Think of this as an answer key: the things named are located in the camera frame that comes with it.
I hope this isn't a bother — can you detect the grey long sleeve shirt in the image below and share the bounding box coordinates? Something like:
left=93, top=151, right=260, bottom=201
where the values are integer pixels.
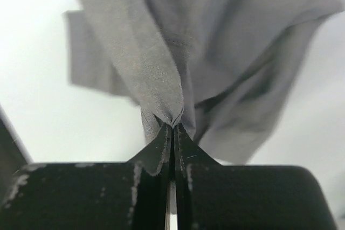
left=66, top=0, right=343, bottom=164

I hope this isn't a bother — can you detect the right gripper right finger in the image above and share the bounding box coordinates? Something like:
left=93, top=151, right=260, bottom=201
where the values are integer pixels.
left=173, top=125, right=336, bottom=230

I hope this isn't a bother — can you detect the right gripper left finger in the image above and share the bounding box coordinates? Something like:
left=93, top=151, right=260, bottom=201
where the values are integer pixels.
left=1, top=126, right=171, bottom=229

